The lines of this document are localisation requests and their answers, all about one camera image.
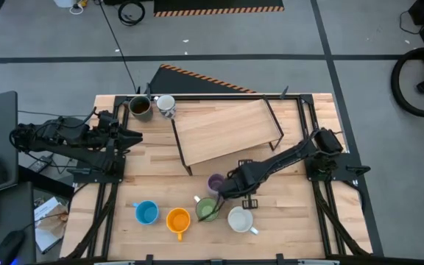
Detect yellow orange mug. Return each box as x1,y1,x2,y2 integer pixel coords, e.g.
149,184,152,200
166,207,191,243

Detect long black floor cable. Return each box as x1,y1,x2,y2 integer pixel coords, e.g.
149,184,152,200
93,0,142,95

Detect black computer mouse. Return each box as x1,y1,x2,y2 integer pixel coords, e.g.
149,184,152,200
0,229,27,265

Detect black hazard striped floor mat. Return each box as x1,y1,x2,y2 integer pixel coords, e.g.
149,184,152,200
153,0,285,18
148,63,258,95

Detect purple ribbed mug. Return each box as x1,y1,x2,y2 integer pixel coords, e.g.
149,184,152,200
207,173,226,196

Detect dark green speckled mug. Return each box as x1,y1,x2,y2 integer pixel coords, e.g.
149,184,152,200
127,94,154,122

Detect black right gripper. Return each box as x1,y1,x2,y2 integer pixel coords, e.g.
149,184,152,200
217,158,269,210

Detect thin black floor cable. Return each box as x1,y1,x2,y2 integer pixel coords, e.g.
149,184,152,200
17,108,99,119

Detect light blue mug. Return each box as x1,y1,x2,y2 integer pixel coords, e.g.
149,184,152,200
132,199,160,226

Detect white paper notebook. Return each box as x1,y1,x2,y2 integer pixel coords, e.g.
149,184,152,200
33,196,69,255

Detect teal mug white interior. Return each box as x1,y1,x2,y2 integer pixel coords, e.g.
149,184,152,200
227,205,260,236

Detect white patterned mug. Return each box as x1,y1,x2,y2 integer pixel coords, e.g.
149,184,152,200
153,93,177,120

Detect light green ribbed mug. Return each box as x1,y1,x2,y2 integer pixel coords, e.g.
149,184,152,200
193,194,221,223

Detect black aluminium table frame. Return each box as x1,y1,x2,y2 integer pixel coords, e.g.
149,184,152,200
64,85,371,265

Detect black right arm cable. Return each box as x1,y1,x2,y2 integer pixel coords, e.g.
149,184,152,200
197,194,223,223

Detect coiled black cable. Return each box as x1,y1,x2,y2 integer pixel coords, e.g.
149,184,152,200
117,0,146,27

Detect wooden shelf black legs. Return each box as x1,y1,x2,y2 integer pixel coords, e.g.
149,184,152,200
170,94,286,177

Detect black power adapter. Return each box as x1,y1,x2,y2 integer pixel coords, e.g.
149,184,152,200
27,155,54,173

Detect black vacuum hose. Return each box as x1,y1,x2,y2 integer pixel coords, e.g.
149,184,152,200
390,46,424,119

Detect black low desk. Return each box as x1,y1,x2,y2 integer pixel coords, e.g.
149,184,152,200
0,182,37,265

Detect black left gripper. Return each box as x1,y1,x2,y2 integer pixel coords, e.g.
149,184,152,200
86,109,144,156

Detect white container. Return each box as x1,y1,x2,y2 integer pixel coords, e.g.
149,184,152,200
52,0,77,9

